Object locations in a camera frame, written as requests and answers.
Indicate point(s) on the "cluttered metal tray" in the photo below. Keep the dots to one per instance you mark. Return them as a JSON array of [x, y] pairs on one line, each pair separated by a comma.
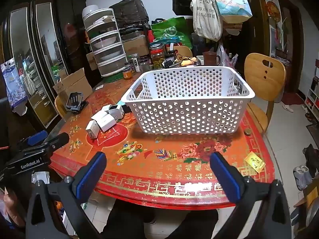
[[182, 61]]

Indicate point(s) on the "wooden chair with holed back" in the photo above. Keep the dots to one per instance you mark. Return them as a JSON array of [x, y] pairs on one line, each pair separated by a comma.
[[264, 77]]

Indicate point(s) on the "white perforated plastic basket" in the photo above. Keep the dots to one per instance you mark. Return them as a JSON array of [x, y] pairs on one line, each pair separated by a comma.
[[189, 99]]

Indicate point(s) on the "black shoes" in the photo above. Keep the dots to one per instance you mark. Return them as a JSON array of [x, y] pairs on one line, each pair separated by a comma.
[[311, 154]]

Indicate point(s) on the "brown cardboard box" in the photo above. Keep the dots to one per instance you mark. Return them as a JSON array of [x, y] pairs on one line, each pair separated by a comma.
[[134, 45]]

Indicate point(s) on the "black bag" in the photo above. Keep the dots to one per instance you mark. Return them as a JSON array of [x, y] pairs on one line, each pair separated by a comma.
[[129, 12]]

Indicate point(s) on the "white charger with grey label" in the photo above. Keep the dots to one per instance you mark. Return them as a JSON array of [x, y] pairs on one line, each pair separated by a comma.
[[91, 129]]

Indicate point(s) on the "blue printed tote bag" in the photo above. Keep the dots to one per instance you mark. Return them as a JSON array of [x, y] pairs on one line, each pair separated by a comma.
[[229, 2]]

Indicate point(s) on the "white charger with black face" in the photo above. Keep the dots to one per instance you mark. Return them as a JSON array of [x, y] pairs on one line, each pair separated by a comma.
[[116, 110]]

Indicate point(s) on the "dark mirrored cabinet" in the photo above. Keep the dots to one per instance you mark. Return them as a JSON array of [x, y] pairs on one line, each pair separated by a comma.
[[67, 34]]

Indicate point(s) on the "beige canvas tote bag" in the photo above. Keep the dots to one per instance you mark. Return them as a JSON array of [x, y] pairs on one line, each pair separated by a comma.
[[205, 17]]

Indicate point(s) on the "metal basin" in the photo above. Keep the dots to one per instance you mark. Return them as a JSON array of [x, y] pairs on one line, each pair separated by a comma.
[[311, 216]]

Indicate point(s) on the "grey slippers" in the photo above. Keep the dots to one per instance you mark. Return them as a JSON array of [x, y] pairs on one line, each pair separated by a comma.
[[301, 176]]

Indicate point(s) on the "white slipper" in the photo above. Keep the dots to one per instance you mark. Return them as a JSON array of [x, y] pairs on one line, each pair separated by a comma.
[[289, 108]]

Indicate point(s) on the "small glass jar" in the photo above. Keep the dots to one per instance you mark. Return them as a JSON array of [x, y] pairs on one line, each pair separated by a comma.
[[144, 64], [135, 63]]

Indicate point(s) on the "black phone stand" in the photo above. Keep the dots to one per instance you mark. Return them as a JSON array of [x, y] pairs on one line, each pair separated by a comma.
[[74, 102]]

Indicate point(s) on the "brown ceramic cup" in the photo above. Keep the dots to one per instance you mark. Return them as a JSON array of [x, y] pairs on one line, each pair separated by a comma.
[[209, 58]]

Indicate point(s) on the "person's dark trouser legs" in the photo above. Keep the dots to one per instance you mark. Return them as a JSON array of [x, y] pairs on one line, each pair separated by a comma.
[[162, 224]]

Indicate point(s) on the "open cardboard box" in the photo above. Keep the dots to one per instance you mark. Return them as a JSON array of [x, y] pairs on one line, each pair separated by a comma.
[[74, 84]]

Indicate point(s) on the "green plastic basket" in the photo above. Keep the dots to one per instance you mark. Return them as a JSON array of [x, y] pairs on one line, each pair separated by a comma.
[[113, 78]]

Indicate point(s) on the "orange jar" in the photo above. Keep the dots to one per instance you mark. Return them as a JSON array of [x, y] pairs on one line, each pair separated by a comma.
[[127, 74]]

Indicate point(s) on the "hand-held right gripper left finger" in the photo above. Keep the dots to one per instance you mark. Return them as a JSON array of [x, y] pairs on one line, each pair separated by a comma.
[[91, 176]]

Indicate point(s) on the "yellow card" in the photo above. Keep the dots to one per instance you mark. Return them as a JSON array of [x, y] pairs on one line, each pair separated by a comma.
[[254, 163]]

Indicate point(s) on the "large white charger cube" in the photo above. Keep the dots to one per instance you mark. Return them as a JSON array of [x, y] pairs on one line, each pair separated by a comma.
[[106, 124]]

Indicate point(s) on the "blue and white printed bag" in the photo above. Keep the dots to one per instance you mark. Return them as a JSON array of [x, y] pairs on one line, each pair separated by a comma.
[[12, 84]]

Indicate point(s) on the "small round brass lid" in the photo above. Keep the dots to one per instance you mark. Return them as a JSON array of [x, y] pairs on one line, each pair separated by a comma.
[[248, 132]]

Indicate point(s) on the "green shopping bag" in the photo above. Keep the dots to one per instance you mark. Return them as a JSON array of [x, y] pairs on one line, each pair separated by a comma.
[[172, 31]]

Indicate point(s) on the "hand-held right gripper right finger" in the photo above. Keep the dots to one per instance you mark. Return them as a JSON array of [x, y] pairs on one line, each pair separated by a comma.
[[225, 176]]

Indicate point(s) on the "white plastic drawer unit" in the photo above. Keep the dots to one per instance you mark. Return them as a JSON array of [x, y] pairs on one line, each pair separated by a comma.
[[106, 42]]

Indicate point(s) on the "low shelf with boxes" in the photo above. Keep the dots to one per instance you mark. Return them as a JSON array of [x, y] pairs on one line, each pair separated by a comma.
[[312, 94]]

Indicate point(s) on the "blue charger plug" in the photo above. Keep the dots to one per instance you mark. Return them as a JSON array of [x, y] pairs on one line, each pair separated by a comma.
[[121, 103]]

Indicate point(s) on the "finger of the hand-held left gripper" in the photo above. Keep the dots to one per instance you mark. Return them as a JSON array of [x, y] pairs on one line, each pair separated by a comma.
[[37, 137], [59, 139]]

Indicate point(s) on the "potted plant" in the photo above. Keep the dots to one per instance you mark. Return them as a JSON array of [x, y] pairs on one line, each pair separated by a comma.
[[282, 37]]

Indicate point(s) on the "glass jar of green olives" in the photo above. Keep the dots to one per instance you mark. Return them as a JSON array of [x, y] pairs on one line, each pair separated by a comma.
[[157, 56]]

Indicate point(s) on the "blue slippers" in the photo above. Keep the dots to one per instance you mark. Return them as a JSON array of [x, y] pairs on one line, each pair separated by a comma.
[[295, 214]]

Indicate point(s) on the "clear red-printed plastic bag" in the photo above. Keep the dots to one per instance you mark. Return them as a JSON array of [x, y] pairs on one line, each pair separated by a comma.
[[225, 57]]

